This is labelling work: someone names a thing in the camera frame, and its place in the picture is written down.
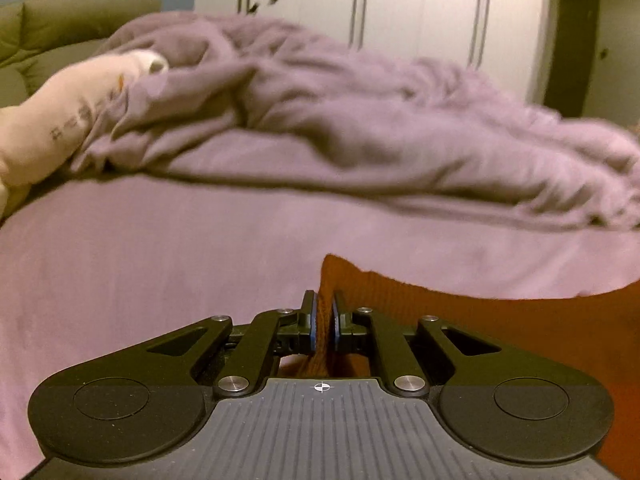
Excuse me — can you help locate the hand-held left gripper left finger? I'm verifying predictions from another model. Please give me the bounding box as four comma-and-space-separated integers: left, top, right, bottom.
100, 291, 319, 401

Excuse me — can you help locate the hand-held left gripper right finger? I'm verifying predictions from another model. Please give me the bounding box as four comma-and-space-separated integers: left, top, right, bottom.
331, 290, 546, 402

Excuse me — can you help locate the brown knit cardigan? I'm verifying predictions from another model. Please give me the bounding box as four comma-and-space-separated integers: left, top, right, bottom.
280, 254, 640, 471

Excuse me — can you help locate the purple bed sheet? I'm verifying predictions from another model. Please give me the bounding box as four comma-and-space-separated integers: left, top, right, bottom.
0, 130, 640, 480

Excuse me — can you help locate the purple duvet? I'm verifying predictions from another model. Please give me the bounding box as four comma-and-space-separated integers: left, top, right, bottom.
70, 12, 640, 233

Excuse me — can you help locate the long white plush toy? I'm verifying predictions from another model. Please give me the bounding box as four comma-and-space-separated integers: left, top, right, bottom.
0, 49, 168, 221

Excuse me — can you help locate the white wardrobe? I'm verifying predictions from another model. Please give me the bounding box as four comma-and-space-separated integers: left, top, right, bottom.
194, 0, 551, 106

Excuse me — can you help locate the dark door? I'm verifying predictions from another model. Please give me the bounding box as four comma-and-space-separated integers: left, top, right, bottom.
542, 0, 601, 118

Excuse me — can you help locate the green sofa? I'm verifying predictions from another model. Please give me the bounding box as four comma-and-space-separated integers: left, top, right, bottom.
0, 0, 163, 108

